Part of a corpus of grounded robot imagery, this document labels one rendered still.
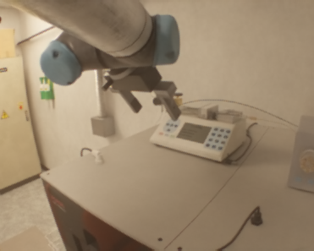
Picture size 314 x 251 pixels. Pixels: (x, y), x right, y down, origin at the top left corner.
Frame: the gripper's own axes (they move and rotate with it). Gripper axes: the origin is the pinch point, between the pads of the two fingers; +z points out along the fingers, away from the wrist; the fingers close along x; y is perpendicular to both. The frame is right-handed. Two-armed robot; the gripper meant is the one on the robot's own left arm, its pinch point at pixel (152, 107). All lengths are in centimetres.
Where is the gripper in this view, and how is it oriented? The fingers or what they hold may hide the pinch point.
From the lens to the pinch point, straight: 58.9
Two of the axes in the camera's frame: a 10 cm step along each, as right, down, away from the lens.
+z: 4.5, 6.2, 6.4
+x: 7.3, 1.6, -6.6
